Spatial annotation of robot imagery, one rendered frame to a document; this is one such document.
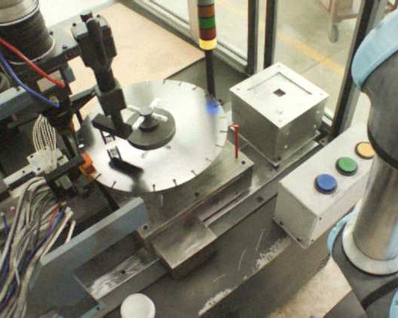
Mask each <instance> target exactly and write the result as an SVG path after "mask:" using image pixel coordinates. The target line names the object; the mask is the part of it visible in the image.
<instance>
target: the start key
mask: <svg viewBox="0 0 398 318"><path fill-rule="evenodd" d="M337 166H338V168H339V169H340V170H341V171H342V172H343V173H347V174H351V173H354V172H355V171H356V162H355V161H354V160H353V159H352V158H349V157H342V158H341V159H339V162H338V165H337Z"/></svg>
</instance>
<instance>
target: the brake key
mask: <svg viewBox="0 0 398 318"><path fill-rule="evenodd" d="M335 186H336V179H335V178H333V177H332V176H331V175H328V174H323V175H320V176H319V177H318V178H317V187H319V188H320V190H322V191H323V192H331V191H333V190H334V189H335Z"/></svg>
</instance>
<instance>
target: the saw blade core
mask: <svg viewBox="0 0 398 318"><path fill-rule="evenodd" d="M164 81H165V84H163V83H164ZM131 87H132V88H130V86H127V87H124V88H122V89H123V93H124V97H125V99H126V104H127V106H128V105H130V106H133V107H135V108H139V109H141V108H142V107H145V106H150V105H151V104H152V103H153V101H154V100H155V99H156V98H160V102H159V103H158V104H157V105H156V106H155V108H163V109H164V110H166V111H168V112H170V113H171V114H173V116H174V118H175V131H174V134H173V136H172V137H171V138H170V139H169V140H168V141H167V142H164V143H162V144H160V145H158V146H155V147H151V148H141V147H137V146H135V145H131V144H130V143H129V142H128V140H126V141H125V140H123V139H121V138H118V137H117V136H115V139H116V140H115V141H113V142H111V143H107V145H105V143H104V142H103V140H102V137H101V136H100V134H101V133H100V132H99V129H95V128H93V126H92V123H91V120H92V119H93V118H94V117H95V116H96V115H97V114H98V113H100V114H103V115H104V112H103V110H102V109H101V108H100V106H99V103H98V104H96V105H95V106H94V107H93V109H92V110H91V111H90V112H89V114H87V115H86V118H85V119H84V121H83V122H82V123H81V126H80V130H79V132H78V136H77V140H78V143H79V145H83V147H80V148H79V149H80V153H82V154H85V153H86V152H87V153H88V155H89V156H90V158H92V159H93V164H91V165H89V166H88V167H87V168H84V169H85V170H86V171H87V172H88V174H89V175H90V176H91V177H92V178H94V179H96V180H97V181H99V182H100V183H101V184H103V185H105V186H107V187H109V188H112V186H114V187H113V189H116V190H119V191H122V192H132V189H133V192H135V193H144V192H153V191H154V189H153V187H152V186H155V191H156V192H157V191H161V190H164V189H172V188H173V187H176V186H175V184H174V182H173V180H174V179H175V182H176V184H177V186H179V185H181V184H183V183H185V182H188V181H190V179H192V178H194V177H195V175H194V174H193V173H191V171H193V172H194V173H195V174H196V175H197V176H198V175H199V174H201V173H202V172H204V171H205V170H206V169H207V167H209V166H210V165H211V164H212V162H213V161H214V160H215V159H216V158H217V157H218V155H219V154H220V153H221V151H222V149H223V148H222V147H224V142H225V140H226V137H227V133H226V132H227V118H225V117H226V115H225V113H224V110H223V108H222V107H221V106H220V102H219V101H217V100H216V99H215V98H214V97H213V96H212V95H210V93H208V92H206V91H205V90H204V89H201V88H199V87H198V86H197V87H196V86H195V85H193V84H191V83H184V82H181V81H176V80H170V79H166V80H164V79H155V80H151V81H149V84H148V85H147V82H142V83H137V84H133V85H131ZM193 89H195V90H193ZM206 96H207V97H206ZM215 106H217V107H215ZM91 113H92V114H91ZM219 118H222V119H219ZM85 126H86V127H85ZM220 131H222V132H220ZM82 139H83V140H82ZM216 145H218V146H220V147H216ZM83 151H85V152H84V153H83ZM206 159H208V161H207V160H206ZM210 161H211V162H210ZM99 174H101V176H99ZM97 178H98V179H97ZM114 182H116V183H115V184H114ZM132 186H135V187H134V188H133V187H132Z"/></svg>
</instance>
